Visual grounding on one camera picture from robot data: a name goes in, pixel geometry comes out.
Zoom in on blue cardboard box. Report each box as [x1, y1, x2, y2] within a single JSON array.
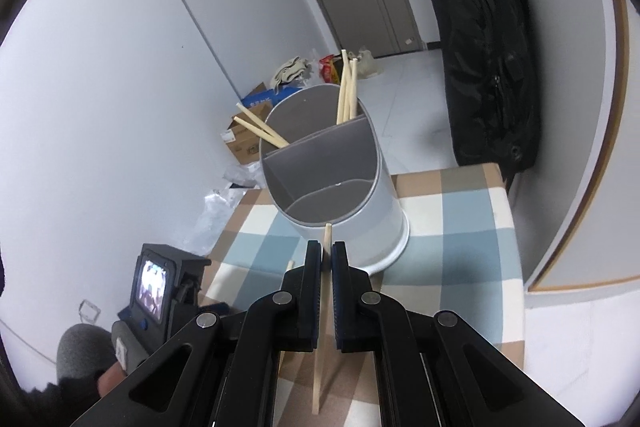
[[240, 82, 303, 108]]

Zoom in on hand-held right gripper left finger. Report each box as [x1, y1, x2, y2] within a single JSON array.
[[70, 241, 322, 427]]

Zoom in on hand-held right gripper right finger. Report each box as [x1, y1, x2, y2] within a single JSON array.
[[331, 241, 586, 427]]

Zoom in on brown cardboard box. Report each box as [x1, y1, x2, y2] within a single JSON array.
[[220, 102, 273, 165]]

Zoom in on white board with wooden edge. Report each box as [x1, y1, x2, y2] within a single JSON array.
[[525, 0, 640, 294]]

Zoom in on beige cloth pile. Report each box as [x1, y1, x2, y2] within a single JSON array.
[[270, 57, 313, 91]]

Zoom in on beige bag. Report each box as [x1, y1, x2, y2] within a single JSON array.
[[356, 51, 386, 78]]

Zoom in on grey cylindrical utensil holder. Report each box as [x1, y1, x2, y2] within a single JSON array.
[[257, 83, 411, 276]]

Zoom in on clear plastic bag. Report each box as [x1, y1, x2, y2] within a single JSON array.
[[197, 164, 263, 256]]

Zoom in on white plastic bag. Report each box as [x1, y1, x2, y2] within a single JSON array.
[[300, 48, 326, 84]]

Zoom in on black backpack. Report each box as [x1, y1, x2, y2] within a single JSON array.
[[431, 0, 543, 174]]

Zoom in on checkered tablecloth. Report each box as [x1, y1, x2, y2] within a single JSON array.
[[200, 163, 526, 427]]

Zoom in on person's left forearm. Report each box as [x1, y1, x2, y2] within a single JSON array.
[[56, 324, 120, 389]]

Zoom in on red plastic bag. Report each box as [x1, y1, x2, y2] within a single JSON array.
[[319, 55, 346, 82]]

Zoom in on person's left hand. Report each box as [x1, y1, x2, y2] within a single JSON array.
[[95, 359, 128, 400]]

